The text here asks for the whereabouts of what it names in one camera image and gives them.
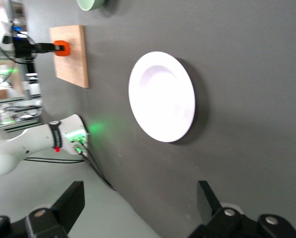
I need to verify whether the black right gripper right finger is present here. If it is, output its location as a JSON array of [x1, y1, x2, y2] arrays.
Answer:
[[187, 180, 296, 238]]

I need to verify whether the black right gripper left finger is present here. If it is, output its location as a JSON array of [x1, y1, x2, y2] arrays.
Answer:
[[0, 180, 85, 238]]

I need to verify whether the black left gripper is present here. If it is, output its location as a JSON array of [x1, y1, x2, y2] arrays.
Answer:
[[12, 37, 66, 60]]

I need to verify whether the orange fruit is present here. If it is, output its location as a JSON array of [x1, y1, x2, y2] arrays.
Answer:
[[53, 40, 72, 58]]

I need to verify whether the white round plate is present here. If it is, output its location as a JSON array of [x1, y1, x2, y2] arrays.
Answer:
[[128, 51, 196, 143]]

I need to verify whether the wooden cutting board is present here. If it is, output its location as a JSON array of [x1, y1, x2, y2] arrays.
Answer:
[[49, 24, 90, 89]]

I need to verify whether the pale green bowl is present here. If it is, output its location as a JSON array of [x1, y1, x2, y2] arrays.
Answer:
[[75, 0, 106, 12]]

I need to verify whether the black left arm base cable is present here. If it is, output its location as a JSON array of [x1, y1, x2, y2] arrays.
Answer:
[[23, 146, 118, 192]]

